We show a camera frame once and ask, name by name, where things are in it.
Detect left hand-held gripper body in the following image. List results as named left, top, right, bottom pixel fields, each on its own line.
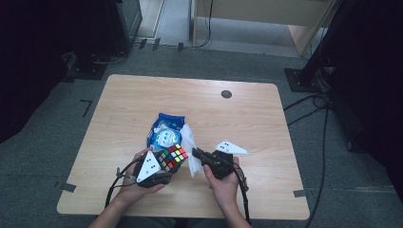
left=132, top=150, right=163, bottom=188

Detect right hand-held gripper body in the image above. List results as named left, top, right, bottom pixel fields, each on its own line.
left=204, top=140, right=251, bottom=180

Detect white wet wipe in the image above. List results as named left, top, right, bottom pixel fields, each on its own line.
left=179, top=123, right=205, bottom=179

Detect multicoloured puzzle cube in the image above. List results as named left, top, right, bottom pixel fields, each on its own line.
left=156, top=143, right=189, bottom=174

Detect blue snack bag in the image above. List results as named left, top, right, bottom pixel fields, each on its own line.
left=146, top=112, right=186, bottom=153

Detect person's left hand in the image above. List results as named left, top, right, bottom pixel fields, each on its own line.
left=115, top=147, right=165, bottom=203

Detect person's right hand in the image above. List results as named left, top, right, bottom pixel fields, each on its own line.
left=202, top=157, right=241, bottom=208

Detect person's lap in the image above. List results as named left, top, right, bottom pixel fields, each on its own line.
left=118, top=217, right=229, bottom=228

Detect black stand base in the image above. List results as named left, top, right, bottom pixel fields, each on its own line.
left=67, top=51, right=108, bottom=81
left=283, top=67, right=332, bottom=94

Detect dark cabinet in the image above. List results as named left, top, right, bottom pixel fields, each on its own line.
left=104, top=0, right=144, bottom=56

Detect beige wooden desk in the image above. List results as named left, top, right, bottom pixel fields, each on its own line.
left=189, top=0, right=336, bottom=58

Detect black curtain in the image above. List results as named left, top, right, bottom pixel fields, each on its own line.
left=0, top=0, right=107, bottom=145
left=298, top=0, right=403, bottom=203

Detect right hand-held gripper cable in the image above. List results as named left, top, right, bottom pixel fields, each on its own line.
left=232, top=166, right=254, bottom=226

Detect hand-held gripper cable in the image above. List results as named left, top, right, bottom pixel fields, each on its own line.
left=104, top=158, right=142, bottom=209
left=232, top=166, right=254, bottom=226

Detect left hand-held gripper cable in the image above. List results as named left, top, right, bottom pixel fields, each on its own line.
left=104, top=158, right=142, bottom=209

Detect long black floor cable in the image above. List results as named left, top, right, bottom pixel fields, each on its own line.
left=303, top=101, right=332, bottom=228

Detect black cable by stand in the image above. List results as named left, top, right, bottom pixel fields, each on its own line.
left=91, top=47, right=131, bottom=66

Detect black hanging cable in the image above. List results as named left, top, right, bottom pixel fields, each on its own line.
left=189, top=0, right=214, bottom=49

